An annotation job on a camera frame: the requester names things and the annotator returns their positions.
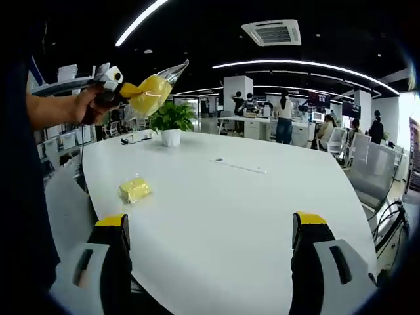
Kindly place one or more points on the grey metal storage shelf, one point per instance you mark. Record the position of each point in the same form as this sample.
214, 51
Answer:
65, 84

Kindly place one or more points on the grey mesh chair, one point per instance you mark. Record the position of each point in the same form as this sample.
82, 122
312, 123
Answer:
374, 174
359, 149

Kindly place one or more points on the green potted plant white pot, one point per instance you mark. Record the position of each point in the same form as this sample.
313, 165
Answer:
170, 119

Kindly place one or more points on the white ceiling air conditioner vent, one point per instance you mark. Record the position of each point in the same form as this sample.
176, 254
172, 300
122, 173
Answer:
272, 33

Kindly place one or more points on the white ceiling light strip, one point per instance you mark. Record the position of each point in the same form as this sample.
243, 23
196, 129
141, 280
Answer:
308, 65
305, 89
138, 21

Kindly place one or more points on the rectangular yellow silicone block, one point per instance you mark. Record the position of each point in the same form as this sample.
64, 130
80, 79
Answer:
135, 190

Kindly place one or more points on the white mesh office chair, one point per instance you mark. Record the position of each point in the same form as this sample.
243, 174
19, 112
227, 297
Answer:
69, 213

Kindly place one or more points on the stacked white storage boxes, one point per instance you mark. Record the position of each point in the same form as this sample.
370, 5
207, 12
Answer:
68, 73

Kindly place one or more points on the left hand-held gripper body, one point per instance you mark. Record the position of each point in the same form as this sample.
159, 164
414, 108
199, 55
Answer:
110, 77

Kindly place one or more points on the white counter desk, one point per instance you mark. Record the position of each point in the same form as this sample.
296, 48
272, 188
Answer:
259, 126

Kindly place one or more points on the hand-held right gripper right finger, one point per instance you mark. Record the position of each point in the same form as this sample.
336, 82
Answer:
323, 272

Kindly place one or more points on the person's left hand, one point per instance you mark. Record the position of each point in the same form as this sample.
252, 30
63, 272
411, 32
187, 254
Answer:
88, 105

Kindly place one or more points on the round yellow silicone block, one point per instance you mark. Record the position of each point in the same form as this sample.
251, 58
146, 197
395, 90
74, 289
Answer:
152, 93

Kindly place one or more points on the dark wall display screen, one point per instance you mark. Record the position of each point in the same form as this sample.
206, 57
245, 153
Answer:
350, 108
319, 98

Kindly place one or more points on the small black device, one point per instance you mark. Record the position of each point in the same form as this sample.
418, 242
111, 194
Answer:
124, 141

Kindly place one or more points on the black chair frame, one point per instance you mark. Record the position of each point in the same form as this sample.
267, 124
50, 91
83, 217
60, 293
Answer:
392, 223

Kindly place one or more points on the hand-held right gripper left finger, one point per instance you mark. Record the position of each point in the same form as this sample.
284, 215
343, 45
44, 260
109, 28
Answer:
93, 272

